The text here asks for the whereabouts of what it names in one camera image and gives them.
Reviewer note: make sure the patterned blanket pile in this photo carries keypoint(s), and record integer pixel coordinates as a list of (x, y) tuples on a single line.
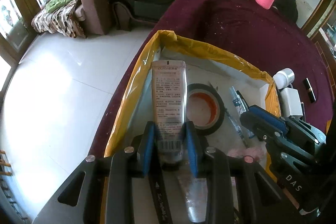
[(58, 16)]

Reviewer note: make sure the black marker pen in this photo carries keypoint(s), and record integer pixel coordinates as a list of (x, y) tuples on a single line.
[(158, 192)]

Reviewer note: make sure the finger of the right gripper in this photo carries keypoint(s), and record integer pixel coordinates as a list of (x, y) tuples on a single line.
[(264, 125)]

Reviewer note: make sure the black lipstick tube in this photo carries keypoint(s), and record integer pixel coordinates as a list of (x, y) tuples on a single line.
[(309, 89)]

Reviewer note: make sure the black tape roll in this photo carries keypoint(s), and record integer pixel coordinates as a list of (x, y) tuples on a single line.
[(205, 108)]

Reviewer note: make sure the yellow taped foam box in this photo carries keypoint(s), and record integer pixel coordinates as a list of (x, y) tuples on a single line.
[(205, 64)]

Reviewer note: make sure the white charger adapter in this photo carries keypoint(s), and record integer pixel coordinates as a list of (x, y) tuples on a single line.
[(290, 103)]

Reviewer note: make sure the maroon bed cover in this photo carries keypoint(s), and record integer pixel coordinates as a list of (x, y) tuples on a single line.
[(262, 37)]

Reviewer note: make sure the white round jar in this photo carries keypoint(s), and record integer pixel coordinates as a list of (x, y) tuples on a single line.
[(284, 78)]

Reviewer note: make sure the pink fluffy pom-pom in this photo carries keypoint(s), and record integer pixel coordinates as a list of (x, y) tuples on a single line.
[(257, 153)]

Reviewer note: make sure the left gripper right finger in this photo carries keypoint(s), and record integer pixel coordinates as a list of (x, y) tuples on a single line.
[(237, 187)]

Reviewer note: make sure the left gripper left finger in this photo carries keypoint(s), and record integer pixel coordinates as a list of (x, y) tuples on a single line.
[(99, 190)]

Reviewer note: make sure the white roll in box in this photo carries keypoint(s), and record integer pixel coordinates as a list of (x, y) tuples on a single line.
[(195, 193)]

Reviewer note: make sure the clear pen with print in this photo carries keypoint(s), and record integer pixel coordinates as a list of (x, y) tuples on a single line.
[(240, 107)]

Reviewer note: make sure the pink cream tube with barcode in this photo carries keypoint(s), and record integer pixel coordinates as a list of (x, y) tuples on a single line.
[(169, 95)]

